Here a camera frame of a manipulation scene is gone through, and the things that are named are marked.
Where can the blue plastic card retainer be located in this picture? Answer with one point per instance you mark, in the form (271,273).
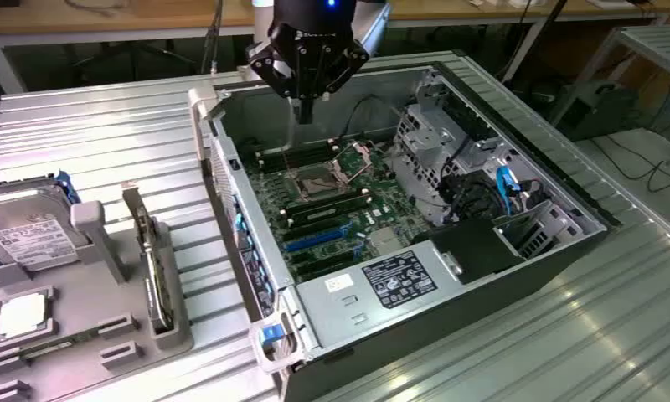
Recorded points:
(239,222)

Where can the blue release latch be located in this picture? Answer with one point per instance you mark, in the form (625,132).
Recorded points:
(272,334)

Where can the metal disk bay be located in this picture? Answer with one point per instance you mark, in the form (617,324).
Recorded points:
(536,238)

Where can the blue expansion slot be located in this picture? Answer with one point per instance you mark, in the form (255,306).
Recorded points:
(319,239)

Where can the black box on floor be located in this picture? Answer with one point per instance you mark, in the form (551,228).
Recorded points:
(597,109)

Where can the wooden desk white frame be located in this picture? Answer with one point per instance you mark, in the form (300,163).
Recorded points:
(480,14)
(117,19)

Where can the black installed RAM stick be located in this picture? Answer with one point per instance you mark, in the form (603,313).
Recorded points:
(329,208)

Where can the silver CPU chip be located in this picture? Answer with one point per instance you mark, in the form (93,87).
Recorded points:
(25,314)

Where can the long black expansion slot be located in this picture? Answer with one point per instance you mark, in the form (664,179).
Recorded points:
(329,268)
(312,226)
(324,257)

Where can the green RAM stick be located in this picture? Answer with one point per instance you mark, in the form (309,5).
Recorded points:
(56,346)

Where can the grey metal drive cage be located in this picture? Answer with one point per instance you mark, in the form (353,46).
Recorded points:
(424,167)

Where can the green motherboard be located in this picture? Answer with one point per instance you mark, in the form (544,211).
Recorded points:
(380,201)

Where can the metal socket cover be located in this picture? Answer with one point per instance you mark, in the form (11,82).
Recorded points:
(361,146)

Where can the aluminium slat side table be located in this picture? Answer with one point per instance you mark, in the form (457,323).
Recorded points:
(659,46)

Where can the grey plastic parts rack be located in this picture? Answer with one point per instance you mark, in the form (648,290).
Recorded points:
(84,301)

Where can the open black PC case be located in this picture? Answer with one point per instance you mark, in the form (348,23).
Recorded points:
(263,113)

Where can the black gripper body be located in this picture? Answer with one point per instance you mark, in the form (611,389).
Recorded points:
(312,25)

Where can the hard disk with blue carrier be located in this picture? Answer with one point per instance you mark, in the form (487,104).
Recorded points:
(28,234)

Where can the grey power supply unit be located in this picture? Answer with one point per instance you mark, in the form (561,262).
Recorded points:
(340,310)

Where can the graphics card with black fan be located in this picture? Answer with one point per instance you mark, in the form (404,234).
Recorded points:
(153,251)

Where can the silver chipset heatsink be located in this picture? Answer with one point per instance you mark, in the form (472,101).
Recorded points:
(388,240)

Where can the CPU socket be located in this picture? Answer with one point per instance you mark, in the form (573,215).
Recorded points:
(319,184)

